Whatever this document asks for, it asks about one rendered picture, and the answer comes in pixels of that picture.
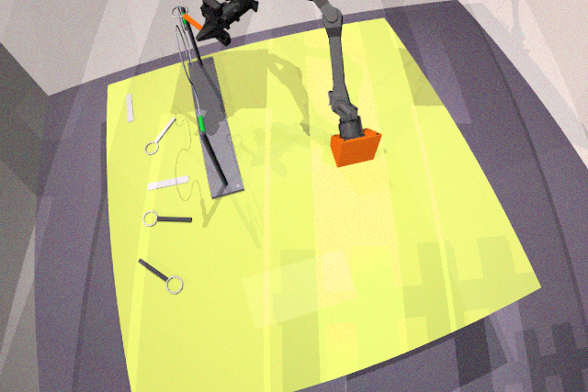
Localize orange handle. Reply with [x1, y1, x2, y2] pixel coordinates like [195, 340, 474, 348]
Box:
[171, 5, 202, 31]

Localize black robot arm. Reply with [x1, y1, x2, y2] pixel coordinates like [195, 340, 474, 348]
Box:
[231, 0, 366, 140]

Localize grey handle with white loop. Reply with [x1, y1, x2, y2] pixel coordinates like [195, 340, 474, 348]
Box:
[138, 258, 184, 294]
[142, 210, 192, 227]

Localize white ring with flat handle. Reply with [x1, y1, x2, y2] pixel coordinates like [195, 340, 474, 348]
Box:
[144, 117, 175, 154]

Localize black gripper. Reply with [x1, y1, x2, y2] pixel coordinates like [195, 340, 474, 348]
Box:
[196, 0, 242, 47]

